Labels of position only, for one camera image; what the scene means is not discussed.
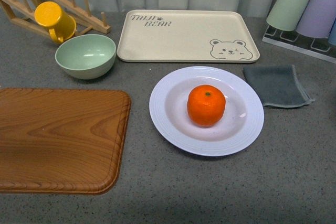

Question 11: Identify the orange mandarin fruit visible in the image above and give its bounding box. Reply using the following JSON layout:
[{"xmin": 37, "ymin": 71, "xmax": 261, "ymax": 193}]
[{"xmin": 187, "ymin": 85, "xmax": 226, "ymax": 127}]

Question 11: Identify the white ridged deep plate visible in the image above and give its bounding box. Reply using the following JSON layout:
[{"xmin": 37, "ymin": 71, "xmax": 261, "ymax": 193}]
[{"xmin": 149, "ymin": 66, "xmax": 264, "ymax": 156}]

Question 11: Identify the beige bear tray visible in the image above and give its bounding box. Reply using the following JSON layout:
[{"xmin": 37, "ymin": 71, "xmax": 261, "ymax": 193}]
[{"xmin": 117, "ymin": 10, "xmax": 260, "ymax": 63}]

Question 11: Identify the green bowl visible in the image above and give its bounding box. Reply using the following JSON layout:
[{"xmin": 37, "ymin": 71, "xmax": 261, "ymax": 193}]
[{"xmin": 55, "ymin": 34, "xmax": 117, "ymax": 80}]

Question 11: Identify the grey folded cloth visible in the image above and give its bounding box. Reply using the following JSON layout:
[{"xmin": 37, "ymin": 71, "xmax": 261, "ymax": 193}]
[{"xmin": 243, "ymin": 65, "xmax": 315, "ymax": 109}]

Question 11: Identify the wooden cutting board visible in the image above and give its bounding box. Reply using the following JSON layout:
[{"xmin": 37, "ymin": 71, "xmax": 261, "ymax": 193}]
[{"xmin": 1, "ymin": 88, "xmax": 131, "ymax": 195}]

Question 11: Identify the yellow mug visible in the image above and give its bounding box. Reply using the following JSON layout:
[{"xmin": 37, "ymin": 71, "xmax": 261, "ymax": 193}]
[{"xmin": 34, "ymin": 1, "xmax": 77, "ymax": 44}]

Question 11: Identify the green plastic cup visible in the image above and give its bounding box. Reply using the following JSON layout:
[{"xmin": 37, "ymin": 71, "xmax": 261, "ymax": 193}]
[{"xmin": 266, "ymin": 0, "xmax": 309, "ymax": 31}]

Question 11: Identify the purple plastic cup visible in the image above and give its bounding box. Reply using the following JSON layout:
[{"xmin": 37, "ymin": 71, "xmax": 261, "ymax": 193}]
[{"xmin": 296, "ymin": 0, "xmax": 335, "ymax": 38}]

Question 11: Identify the blue plastic cup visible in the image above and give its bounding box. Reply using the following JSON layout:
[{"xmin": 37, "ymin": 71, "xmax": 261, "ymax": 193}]
[{"xmin": 328, "ymin": 20, "xmax": 336, "ymax": 46}]

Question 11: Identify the wooden dish rack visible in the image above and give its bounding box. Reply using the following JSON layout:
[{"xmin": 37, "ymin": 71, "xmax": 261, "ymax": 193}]
[{"xmin": 1, "ymin": 0, "xmax": 111, "ymax": 37}]

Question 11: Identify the white wire cup rack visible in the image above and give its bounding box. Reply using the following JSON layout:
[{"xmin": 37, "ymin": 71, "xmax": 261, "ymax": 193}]
[{"xmin": 262, "ymin": 25, "xmax": 335, "ymax": 63}]

